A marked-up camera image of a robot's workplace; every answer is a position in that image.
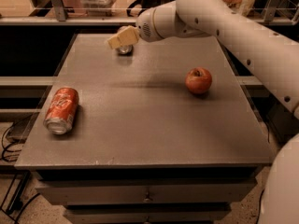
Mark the grey metal shelf rail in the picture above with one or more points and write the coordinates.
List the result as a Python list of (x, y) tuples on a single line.
[(275, 13)]

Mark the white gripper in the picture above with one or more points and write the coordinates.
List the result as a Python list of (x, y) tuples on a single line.
[(145, 27)]

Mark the upper grey drawer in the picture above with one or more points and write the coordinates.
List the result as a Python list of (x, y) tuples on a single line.
[(91, 192)]

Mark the black box on floor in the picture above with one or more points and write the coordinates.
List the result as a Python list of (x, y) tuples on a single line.
[(20, 130)]

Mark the red apple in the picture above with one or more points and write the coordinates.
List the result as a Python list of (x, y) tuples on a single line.
[(198, 80)]

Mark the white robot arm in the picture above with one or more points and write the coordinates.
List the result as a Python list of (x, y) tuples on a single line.
[(270, 56)]

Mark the brown orange soda can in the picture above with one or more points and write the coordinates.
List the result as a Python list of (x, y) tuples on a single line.
[(125, 49)]

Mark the lower grey drawer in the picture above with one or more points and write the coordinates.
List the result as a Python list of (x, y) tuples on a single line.
[(147, 214)]

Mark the grey drawer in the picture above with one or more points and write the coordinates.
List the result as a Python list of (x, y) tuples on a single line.
[(91, 192), (147, 214)]

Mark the grey drawer cabinet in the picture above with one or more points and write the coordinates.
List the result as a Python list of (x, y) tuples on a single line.
[(137, 120)]

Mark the red cola can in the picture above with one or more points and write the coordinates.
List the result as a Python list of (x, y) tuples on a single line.
[(62, 110)]

